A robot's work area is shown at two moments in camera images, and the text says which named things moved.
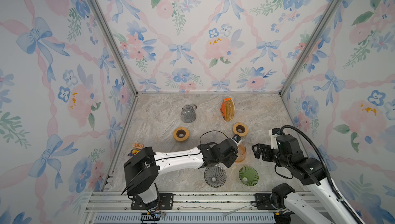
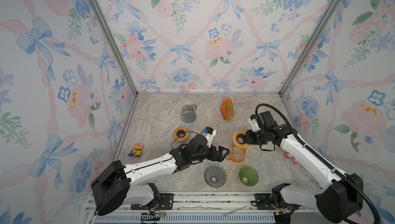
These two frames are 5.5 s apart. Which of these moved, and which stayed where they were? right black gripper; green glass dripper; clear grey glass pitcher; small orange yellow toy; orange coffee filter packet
Moved: right black gripper
Stayed: clear grey glass pitcher; green glass dripper; orange coffee filter packet; small orange yellow toy
